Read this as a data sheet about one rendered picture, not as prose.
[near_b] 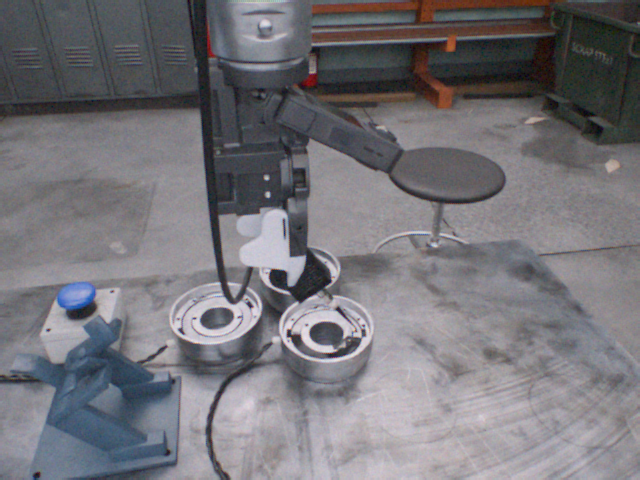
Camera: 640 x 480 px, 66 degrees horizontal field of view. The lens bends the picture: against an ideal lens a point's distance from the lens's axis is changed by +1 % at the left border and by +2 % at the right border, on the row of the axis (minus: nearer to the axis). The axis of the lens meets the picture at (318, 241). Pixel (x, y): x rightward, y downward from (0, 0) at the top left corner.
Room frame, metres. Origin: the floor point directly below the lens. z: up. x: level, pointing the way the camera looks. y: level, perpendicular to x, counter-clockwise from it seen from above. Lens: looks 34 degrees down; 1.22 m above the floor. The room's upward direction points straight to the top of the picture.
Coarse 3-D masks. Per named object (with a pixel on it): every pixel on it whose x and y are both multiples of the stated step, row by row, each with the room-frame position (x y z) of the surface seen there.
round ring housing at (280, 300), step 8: (312, 248) 0.55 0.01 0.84; (320, 248) 0.55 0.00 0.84; (320, 256) 0.54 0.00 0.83; (328, 256) 0.54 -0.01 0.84; (328, 264) 0.53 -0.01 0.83; (336, 264) 0.51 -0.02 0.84; (264, 272) 0.51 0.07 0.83; (336, 272) 0.51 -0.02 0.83; (264, 280) 0.48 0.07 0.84; (336, 280) 0.48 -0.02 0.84; (264, 288) 0.48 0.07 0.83; (272, 288) 0.46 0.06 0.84; (328, 288) 0.47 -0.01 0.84; (336, 288) 0.48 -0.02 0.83; (264, 296) 0.48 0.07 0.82; (272, 296) 0.46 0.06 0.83; (280, 296) 0.46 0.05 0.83; (288, 296) 0.45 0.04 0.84; (272, 304) 0.47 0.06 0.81; (280, 304) 0.46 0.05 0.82; (288, 304) 0.45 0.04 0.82
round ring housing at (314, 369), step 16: (304, 304) 0.44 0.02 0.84; (320, 304) 0.45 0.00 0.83; (352, 304) 0.44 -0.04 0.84; (288, 320) 0.42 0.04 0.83; (320, 320) 0.42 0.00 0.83; (336, 320) 0.42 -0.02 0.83; (368, 320) 0.41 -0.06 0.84; (304, 336) 0.39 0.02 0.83; (320, 336) 0.42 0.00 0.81; (336, 336) 0.41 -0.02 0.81; (368, 336) 0.39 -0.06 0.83; (288, 352) 0.37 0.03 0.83; (368, 352) 0.37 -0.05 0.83; (304, 368) 0.35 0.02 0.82; (320, 368) 0.35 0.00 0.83; (336, 368) 0.35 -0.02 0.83; (352, 368) 0.35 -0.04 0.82
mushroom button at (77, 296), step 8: (64, 288) 0.42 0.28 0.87; (72, 288) 0.42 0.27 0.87; (80, 288) 0.42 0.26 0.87; (88, 288) 0.42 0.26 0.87; (64, 296) 0.41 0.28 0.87; (72, 296) 0.41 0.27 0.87; (80, 296) 0.41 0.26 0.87; (88, 296) 0.41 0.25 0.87; (64, 304) 0.40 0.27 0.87; (72, 304) 0.40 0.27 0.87; (80, 304) 0.40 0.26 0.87
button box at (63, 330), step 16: (96, 304) 0.43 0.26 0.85; (112, 304) 0.43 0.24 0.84; (48, 320) 0.40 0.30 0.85; (64, 320) 0.40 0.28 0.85; (80, 320) 0.40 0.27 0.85; (48, 336) 0.38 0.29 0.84; (64, 336) 0.38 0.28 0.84; (80, 336) 0.39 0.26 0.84; (48, 352) 0.38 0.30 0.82; (64, 352) 0.38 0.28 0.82
